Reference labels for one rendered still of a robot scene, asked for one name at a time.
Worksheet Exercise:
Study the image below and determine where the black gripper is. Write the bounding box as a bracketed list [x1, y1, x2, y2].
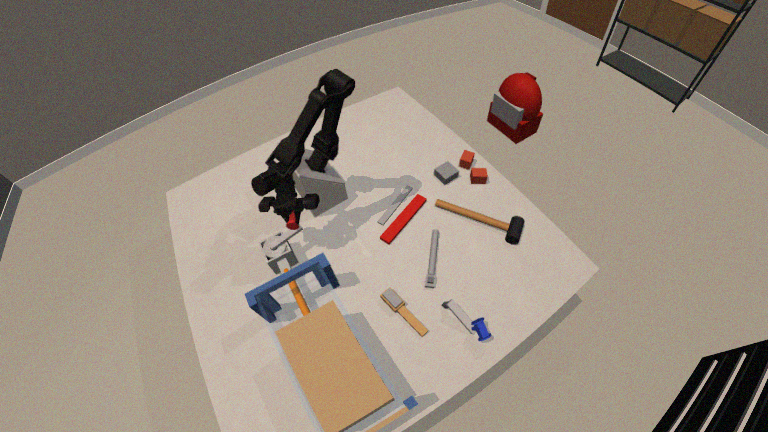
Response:
[259, 180, 320, 225]

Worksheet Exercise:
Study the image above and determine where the red flat bar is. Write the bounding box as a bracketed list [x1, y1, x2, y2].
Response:
[380, 194, 427, 245]

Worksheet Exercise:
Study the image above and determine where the small red block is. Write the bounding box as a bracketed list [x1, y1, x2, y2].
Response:
[458, 150, 475, 170]
[470, 168, 487, 184]

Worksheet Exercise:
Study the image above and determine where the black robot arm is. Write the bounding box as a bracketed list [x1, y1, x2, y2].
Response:
[252, 69, 355, 215]

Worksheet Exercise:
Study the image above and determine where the black-headed mallet with wooden handle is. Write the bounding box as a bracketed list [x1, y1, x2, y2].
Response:
[435, 199, 524, 245]

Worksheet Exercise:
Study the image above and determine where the dark blue rectangular frame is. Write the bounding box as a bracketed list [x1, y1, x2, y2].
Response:
[245, 253, 325, 299]

